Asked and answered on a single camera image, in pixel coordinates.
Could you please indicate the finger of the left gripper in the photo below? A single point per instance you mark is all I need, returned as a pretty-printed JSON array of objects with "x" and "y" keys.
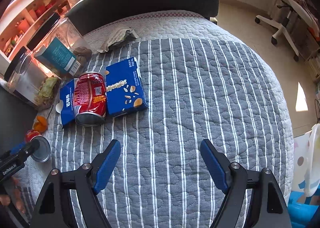
[
  {"x": 17, "y": 148},
  {"x": 28, "y": 150}
]

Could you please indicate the orange peel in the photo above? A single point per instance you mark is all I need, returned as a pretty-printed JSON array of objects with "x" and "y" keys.
[{"x": 41, "y": 124}]

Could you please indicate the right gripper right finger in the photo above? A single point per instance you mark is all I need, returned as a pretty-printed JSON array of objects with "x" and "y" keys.
[{"x": 267, "y": 207}]

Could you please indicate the white office chair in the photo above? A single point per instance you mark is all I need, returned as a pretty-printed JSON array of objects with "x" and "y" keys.
[{"x": 293, "y": 6}]

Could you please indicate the clear jar with teal label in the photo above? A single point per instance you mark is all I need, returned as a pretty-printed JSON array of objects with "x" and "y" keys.
[{"x": 59, "y": 46}]

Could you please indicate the wooden desk with shelves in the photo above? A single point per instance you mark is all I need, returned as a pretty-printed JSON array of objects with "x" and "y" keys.
[{"x": 309, "y": 49}]

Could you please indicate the blue plastic stool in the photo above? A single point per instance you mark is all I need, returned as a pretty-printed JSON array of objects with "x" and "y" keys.
[{"x": 304, "y": 211}]

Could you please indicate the white bookshelf with red items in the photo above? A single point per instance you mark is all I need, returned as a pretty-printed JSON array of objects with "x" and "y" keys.
[{"x": 21, "y": 20}]

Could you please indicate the person's left hand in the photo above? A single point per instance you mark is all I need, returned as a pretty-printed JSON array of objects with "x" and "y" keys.
[{"x": 16, "y": 195}]

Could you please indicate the red soda can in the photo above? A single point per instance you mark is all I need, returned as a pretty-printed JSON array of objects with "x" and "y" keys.
[
  {"x": 41, "y": 147},
  {"x": 89, "y": 100}
]

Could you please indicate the white patterned trash bin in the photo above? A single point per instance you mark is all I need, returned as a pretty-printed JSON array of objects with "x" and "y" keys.
[{"x": 306, "y": 162}]

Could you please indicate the clear jar with black lid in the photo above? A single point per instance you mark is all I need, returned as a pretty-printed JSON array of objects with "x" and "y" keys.
[{"x": 31, "y": 81}]

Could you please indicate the blue snack box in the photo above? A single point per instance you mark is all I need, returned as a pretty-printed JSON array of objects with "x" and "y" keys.
[
  {"x": 65, "y": 106},
  {"x": 124, "y": 90}
]

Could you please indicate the dark grey chair back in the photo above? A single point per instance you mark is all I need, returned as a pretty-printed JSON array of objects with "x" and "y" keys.
[{"x": 16, "y": 118}]

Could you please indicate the grey striped quilted blanket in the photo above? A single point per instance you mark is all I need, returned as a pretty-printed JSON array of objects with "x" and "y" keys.
[{"x": 200, "y": 82}]

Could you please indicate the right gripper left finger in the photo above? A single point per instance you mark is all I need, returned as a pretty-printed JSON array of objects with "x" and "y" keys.
[{"x": 54, "y": 205}]

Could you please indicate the black cushion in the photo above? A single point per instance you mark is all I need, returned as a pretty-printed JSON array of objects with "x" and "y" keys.
[{"x": 88, "y": 15}]

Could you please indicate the torn paper wrapper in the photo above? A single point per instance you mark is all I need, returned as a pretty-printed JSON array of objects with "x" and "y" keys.
[{"x": 117, "y": 37}]

